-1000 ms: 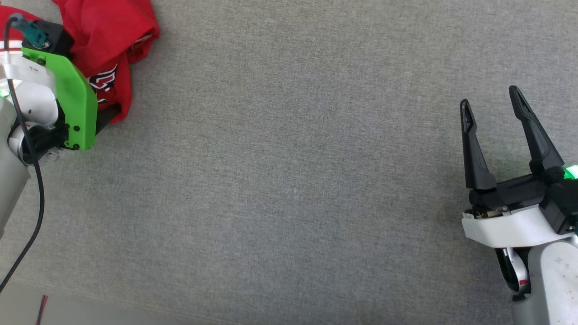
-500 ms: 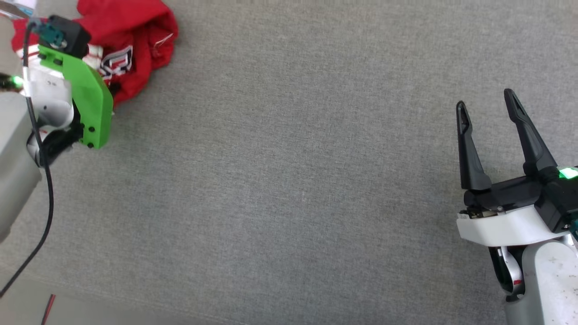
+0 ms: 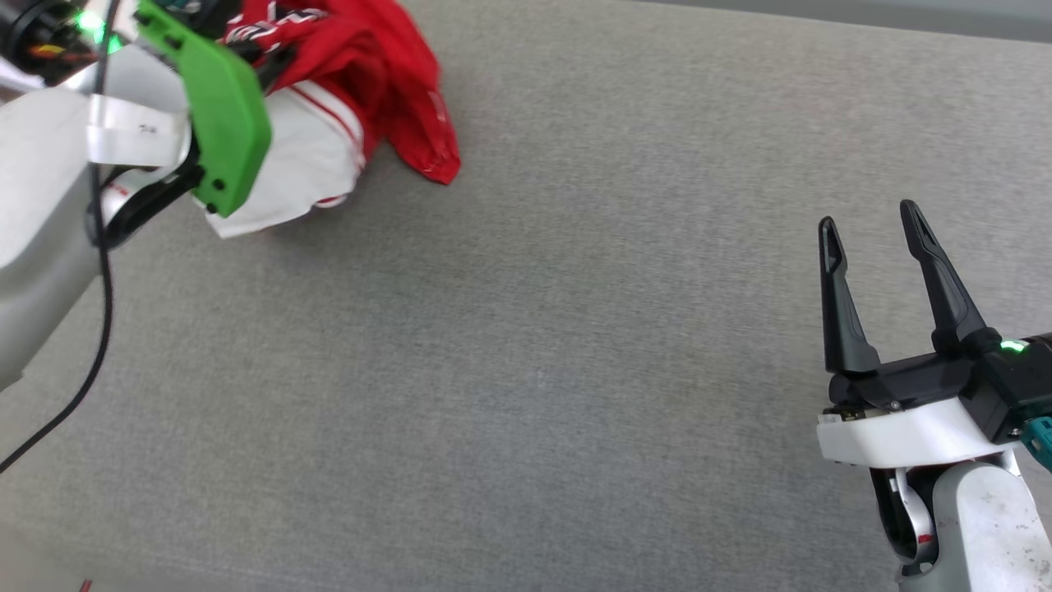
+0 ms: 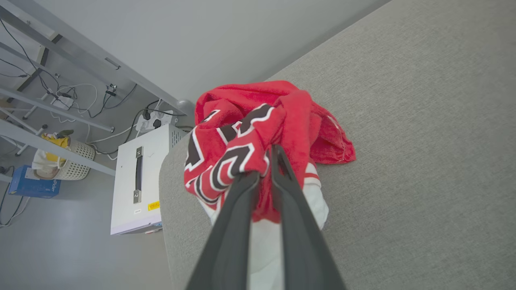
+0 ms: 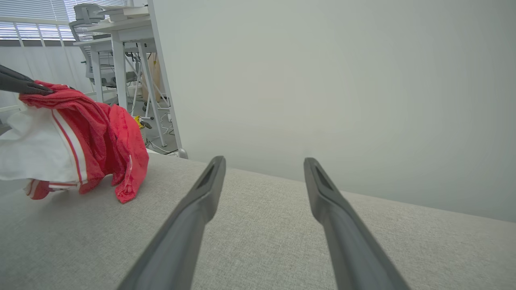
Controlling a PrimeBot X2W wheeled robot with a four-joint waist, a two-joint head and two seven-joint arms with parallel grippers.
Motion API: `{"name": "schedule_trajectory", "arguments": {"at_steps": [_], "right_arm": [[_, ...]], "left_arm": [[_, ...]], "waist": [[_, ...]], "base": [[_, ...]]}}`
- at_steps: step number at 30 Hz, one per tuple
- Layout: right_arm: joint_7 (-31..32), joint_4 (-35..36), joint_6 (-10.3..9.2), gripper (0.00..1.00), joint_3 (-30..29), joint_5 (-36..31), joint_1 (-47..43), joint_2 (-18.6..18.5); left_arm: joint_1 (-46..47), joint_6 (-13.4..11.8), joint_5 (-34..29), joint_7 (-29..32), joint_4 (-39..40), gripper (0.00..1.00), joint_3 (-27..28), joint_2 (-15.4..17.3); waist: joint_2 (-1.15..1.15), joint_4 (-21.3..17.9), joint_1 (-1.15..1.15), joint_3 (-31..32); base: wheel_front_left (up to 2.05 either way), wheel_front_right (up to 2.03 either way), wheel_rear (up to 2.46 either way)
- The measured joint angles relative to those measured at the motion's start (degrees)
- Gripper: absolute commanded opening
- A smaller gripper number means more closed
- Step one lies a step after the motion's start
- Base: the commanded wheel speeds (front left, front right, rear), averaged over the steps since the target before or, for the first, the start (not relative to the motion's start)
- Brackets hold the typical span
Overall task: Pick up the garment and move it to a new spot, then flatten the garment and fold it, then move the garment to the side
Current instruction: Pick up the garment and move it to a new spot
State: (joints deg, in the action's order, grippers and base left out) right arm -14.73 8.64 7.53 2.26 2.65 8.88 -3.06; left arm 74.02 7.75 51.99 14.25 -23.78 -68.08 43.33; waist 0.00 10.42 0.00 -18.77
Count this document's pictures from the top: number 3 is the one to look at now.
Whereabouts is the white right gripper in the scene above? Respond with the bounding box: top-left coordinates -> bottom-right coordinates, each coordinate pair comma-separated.
817,199 -> 1025,469

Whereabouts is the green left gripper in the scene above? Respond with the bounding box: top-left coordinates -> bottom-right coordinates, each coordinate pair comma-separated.
0,0 -> 297,219

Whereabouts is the red white Bulls jersey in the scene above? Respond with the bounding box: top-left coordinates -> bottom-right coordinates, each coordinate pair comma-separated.
111,0 -> 462,240

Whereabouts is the white paper cable tag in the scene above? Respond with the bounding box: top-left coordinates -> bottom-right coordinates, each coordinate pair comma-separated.
85,94 -> 191,167

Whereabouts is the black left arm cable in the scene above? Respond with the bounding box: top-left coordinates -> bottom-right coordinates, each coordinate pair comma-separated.
0,0 -> 122,474

